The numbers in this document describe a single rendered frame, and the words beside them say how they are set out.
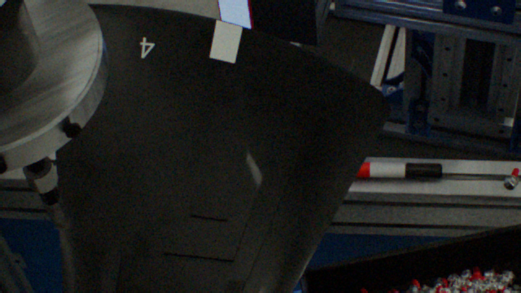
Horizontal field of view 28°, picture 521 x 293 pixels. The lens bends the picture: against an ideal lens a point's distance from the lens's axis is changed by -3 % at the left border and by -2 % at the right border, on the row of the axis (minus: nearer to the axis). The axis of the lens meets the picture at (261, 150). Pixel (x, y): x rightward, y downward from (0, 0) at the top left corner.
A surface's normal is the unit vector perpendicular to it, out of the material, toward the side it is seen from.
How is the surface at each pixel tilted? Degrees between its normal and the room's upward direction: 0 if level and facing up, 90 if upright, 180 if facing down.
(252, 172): 14
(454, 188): 0
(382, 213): 90
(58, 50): 0
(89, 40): 0
